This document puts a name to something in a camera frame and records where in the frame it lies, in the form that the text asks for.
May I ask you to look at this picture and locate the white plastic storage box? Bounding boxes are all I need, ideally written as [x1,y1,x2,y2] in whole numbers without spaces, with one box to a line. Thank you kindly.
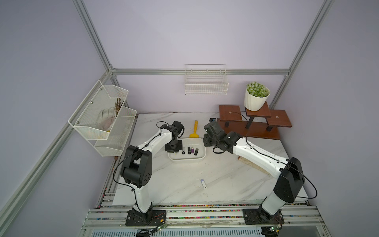
[168,138,206,162]

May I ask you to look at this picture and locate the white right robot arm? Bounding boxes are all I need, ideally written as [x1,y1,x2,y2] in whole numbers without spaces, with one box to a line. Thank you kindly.
[204,121,305,218]

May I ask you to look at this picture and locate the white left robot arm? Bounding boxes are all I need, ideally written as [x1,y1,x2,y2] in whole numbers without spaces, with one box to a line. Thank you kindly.
[120,121,185,214]

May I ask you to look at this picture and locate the white blue usb drive right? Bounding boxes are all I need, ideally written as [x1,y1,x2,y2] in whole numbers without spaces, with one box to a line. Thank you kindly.
[200,179,207,189]

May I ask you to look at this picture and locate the yellow plastic scoop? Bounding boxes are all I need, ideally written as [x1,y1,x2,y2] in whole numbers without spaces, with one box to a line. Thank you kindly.
[189,120,199,138]

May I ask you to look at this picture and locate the beige work glove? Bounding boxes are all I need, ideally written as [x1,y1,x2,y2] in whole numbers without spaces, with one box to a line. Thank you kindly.
[238,156,270,175]

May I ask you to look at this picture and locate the brown wooden display stand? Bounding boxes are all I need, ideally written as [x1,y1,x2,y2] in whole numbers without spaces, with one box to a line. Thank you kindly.
[217,102,292,140]

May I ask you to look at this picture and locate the white potted green plant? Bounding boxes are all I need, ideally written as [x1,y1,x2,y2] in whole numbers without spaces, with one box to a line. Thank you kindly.
[244,82,270,111]

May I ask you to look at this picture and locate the clear plastic bag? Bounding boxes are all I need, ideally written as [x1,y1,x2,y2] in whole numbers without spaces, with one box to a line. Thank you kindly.
[97,107,116,132]

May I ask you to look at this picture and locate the white mesh two-tier shelf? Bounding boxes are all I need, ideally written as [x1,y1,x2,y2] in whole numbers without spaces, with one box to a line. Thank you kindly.
[68,81,137,157]

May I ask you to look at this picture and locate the white wire wall basket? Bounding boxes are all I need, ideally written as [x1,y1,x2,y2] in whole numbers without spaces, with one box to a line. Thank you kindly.
[185,64,229,95]

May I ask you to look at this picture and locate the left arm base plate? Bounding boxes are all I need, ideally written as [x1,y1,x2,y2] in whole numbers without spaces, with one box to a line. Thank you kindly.
[125,209,167,227]

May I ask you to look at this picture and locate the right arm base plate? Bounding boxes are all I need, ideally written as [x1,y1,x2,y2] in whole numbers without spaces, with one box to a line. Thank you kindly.
[242,208,284,225]

